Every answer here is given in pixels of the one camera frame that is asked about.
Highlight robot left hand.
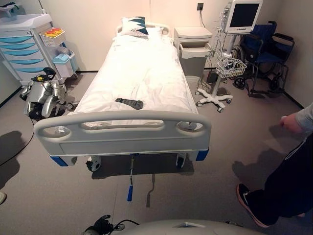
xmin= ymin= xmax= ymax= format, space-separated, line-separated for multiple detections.
xmin=93 ymin=214 xmax=114 ymax=233

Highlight blue folding wheelchair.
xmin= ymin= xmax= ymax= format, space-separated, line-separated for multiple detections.
xmin=230 ymin=21 xmax=295 ymax=99

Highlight white bed sheet mattress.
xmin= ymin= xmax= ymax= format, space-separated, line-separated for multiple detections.
xmin=73 ymin=31 xmax=199 ymax=118

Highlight person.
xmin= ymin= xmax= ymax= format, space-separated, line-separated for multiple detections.
xmin=236 ymin=102 xmax=313 ymax=229

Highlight white patient monitor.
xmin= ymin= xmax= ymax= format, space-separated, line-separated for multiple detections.
xmin=223 ymin=0 xmax=264 ymax=34

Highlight teal triangle patterned pillow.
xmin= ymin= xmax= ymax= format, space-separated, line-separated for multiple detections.
xmin=121 ymin=16 xmax=150 ymax=38

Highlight grey container yellow lid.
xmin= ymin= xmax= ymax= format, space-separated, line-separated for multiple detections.
xmin=39 ymin=27 xmax=66 ymax=47

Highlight medical cart blue drawers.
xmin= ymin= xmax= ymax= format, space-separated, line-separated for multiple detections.
xmin=0 ymin=13 xmax=79 ymax=87

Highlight black floor cable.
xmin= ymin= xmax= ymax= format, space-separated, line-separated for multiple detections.
xmin=0 ymin=117 xmax=35 ymax=167

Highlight silver robot torso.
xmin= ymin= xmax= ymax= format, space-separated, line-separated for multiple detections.
xmin=136 ymin=219 xmax=232 ymax=235

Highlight white wire basket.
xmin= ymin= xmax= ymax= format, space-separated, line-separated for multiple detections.
xmin=215 ymin=58 xmax=247 ymax=79

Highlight person's black shoe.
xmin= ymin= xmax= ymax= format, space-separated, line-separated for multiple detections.
xmin=236 ymin=183 xmax=270 ymax=229

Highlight white bin blue lid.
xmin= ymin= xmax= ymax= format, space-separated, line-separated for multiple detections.
xmin=52 ymin=48 xmax=76 ymax=79

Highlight plain white pillow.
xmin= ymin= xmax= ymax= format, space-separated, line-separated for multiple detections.
xmin=146 ymin=27 xmax=165 ymax=38

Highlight monitor lead cables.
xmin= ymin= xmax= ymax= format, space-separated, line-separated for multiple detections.
xmin=209 ymin=8 xmax=228 ymax=60

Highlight white hospital bed frame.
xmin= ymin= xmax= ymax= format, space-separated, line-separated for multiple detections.
xmin=33 ymin=22 xmax=212 ymax=172

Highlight person's hand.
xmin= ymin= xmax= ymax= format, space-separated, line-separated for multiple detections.
xmin=279 ymin=113 xmax=304 ymax=134

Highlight grey bedside cabinet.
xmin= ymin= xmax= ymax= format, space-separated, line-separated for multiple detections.
xmin=173 ymin=26 xmax=214 ymax=79

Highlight grey bed footboard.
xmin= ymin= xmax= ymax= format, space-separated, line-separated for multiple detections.
xmin=33 ymin=110 xmax=212 ymax=157

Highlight silver robot dog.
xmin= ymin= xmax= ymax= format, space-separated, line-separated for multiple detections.
xmin=19 ymin=67 xmax=79 ymax=120

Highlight bed crank blue handle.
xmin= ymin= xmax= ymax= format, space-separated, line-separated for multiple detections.
xmin=126 ymin=154 xmax=136 ymax=202

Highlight white wheeled monitor stand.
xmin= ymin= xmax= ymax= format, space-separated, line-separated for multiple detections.
xmin=195 ymin=31 xmax=234 ymax=114

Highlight black flat remote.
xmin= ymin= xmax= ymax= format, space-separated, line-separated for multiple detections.
xmin=115 ymin=97 xmax=144 ymax=111

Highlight bed caster wheel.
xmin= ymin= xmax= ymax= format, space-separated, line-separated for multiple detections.
xmin=176 ymin=152 xmax=189 ymax=169
xmin=85 ymin=156 xmax=102 ymax=172

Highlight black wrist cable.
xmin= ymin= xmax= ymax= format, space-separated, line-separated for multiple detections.
xmin=112 ymin=219 xmax=140 ymax=231

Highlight grey bed headboard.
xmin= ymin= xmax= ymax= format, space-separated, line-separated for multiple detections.
xmin=115 ymin=22 xmax=170 ymax=37

